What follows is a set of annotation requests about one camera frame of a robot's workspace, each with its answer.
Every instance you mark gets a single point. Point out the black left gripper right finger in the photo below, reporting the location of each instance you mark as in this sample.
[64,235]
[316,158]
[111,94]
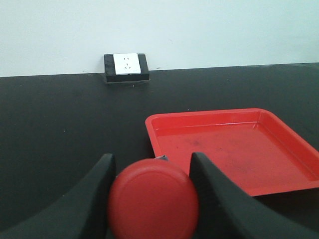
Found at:
[227,212]

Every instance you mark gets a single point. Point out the white wall socket black box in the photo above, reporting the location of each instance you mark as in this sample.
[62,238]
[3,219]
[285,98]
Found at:
[126,67]

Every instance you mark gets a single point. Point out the red plastic tray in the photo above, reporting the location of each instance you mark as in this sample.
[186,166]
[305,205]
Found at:
[253,147]

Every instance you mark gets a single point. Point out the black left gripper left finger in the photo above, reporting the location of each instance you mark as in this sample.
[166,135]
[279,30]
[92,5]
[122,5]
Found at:
[79,214]

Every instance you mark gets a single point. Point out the red mushroom push button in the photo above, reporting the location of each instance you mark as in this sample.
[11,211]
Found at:
[153,199]

